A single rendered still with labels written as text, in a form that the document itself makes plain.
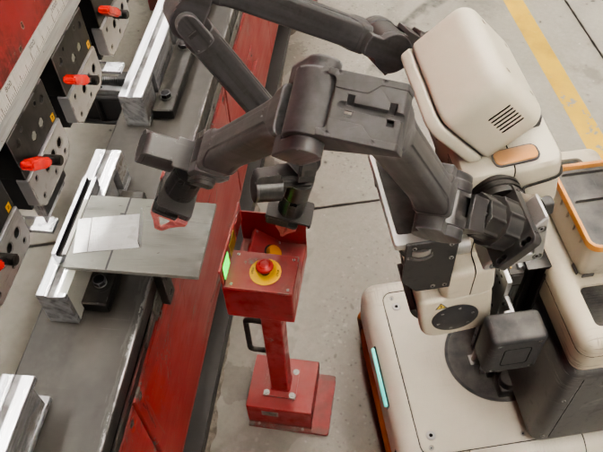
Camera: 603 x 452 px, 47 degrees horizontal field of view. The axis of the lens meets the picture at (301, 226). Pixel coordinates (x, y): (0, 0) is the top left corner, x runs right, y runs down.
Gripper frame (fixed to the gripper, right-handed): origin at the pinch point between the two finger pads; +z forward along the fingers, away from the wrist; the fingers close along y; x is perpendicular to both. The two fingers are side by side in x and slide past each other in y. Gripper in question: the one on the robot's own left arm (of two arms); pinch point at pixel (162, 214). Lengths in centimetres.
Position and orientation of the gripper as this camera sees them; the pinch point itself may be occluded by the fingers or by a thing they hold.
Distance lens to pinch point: 131.8
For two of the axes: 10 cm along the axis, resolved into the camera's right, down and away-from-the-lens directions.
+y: -1.0, 7.9, -6.0
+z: -4.8, 4.9, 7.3
